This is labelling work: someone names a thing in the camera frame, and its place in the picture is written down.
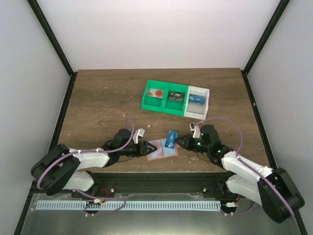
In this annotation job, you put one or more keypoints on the light blue cable duct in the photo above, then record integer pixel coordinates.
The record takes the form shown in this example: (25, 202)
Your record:
(131, 205)

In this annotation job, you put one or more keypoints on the green bin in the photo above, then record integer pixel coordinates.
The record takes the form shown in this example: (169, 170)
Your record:
(175, 107)
(153, 98)

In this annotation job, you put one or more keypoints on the left black frame post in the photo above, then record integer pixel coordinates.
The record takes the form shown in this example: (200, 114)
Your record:
(34, 5)

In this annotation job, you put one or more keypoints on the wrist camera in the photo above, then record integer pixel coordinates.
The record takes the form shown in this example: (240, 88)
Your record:
(139, 133)
(195, 129)

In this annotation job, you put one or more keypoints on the red white card in holder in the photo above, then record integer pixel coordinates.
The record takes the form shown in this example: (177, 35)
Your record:
(158, 153)

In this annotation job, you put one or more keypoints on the black frame post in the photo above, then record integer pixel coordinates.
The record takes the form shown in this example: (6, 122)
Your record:
(280, 9)
(34, 5)

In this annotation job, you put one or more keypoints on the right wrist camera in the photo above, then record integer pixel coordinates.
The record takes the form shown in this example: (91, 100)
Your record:
(195, 129)

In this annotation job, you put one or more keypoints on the pink card holder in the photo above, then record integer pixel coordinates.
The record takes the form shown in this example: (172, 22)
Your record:
(167, 152)

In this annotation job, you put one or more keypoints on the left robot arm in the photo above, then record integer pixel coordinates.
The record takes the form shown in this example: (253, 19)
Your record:
(64, 168)

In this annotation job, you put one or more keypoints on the black card in bin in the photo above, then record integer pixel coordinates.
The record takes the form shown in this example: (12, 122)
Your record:
(176, 96)

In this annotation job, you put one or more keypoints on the middle green bin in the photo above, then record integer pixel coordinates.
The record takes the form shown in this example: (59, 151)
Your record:
(175, 107)

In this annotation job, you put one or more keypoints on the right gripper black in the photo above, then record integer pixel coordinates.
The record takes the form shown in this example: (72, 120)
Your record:
(189, 142)

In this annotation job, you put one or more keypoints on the left green bin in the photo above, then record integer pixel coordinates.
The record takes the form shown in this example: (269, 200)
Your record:
(153, 98)

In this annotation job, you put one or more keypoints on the right black frame post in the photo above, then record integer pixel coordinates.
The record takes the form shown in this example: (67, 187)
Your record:
(280, 9)

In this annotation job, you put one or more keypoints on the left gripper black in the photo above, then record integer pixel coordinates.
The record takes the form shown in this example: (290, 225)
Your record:
(142, 149)

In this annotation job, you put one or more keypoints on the blue card in bin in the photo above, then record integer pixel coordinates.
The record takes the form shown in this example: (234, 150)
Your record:
(196, 99)

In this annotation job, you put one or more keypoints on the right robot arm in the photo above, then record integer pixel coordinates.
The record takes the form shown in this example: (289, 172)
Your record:
(272, 189)

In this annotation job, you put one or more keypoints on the white bin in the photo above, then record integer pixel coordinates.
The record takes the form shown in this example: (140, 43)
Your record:
(197, 111)

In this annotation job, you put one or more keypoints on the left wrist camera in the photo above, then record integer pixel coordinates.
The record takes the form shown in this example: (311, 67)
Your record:
(139, 133)

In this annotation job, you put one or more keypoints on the black aluminium frame rail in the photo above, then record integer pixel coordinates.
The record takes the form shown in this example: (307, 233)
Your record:
(209, 184)

